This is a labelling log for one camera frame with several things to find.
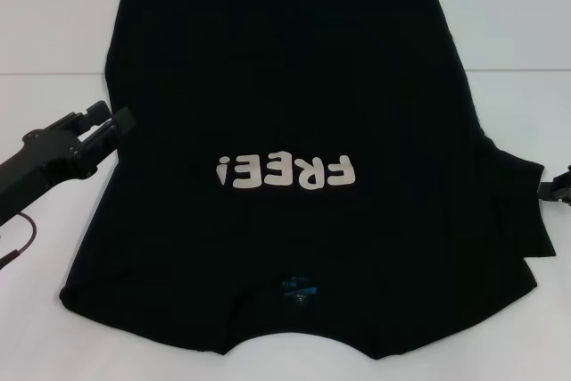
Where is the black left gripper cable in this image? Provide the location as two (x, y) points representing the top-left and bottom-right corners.
(0, 213), (39, 269)

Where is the black shirt with FREE print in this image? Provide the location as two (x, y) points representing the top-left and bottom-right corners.
(60, 0), (557, 362)

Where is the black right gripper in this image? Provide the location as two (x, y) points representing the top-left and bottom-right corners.
(537, 164), (571, 209)

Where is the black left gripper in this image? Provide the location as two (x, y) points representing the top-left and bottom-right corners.
(0, 101), (137, 227)

